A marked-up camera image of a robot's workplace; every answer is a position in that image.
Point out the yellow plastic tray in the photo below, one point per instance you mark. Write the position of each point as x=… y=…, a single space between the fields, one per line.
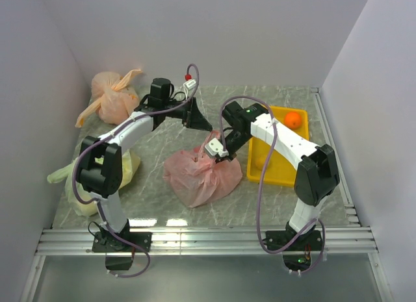
x=280 y=171

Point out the fake orange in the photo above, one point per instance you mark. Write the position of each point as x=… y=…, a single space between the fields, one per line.
x=293 y=120

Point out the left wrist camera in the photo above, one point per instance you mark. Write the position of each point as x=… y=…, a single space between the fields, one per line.
x=189 y=84

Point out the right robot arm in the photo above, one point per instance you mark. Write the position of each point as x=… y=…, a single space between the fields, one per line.
x=317 y=173

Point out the orange tied plastic bag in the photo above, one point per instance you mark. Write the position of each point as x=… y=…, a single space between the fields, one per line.
x=113 y=97

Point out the aluminium mounting rail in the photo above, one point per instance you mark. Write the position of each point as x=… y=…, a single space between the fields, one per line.
x=202 y=241

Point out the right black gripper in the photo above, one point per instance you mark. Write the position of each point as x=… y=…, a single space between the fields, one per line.
x=231 y=156

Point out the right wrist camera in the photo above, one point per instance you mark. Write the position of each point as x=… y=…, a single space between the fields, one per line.
x=215 y=149

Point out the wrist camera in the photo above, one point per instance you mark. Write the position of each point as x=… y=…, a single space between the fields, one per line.
x=215 y=149
x=189 y=84

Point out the fake yellow apricot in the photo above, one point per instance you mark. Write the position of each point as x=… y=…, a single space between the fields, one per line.
x=261 y=162

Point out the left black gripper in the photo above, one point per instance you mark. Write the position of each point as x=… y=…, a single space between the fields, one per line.
x=194 y=119

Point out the pink plastic bag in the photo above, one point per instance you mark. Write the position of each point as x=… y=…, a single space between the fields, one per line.
x=197 y=179

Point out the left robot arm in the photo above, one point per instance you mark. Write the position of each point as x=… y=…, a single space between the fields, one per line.
x=97 y=173

